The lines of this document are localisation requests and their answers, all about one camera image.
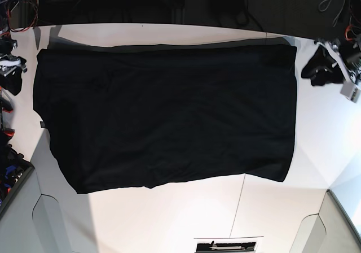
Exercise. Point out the orange handled tool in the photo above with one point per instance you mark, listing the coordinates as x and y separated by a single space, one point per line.
6 106

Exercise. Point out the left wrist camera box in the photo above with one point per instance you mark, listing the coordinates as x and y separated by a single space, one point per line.
351 91

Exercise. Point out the black white label plate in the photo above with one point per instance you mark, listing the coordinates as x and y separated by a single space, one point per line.
243 244

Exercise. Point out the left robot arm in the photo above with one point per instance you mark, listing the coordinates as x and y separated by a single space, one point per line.
352 30

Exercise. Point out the black printed t-shirt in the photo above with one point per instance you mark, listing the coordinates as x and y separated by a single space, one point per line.
150 118

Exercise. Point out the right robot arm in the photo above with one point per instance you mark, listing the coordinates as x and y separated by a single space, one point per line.
7 6

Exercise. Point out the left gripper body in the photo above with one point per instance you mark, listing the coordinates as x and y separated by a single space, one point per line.
346 57

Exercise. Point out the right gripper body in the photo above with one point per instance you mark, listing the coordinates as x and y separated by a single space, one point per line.
9 62

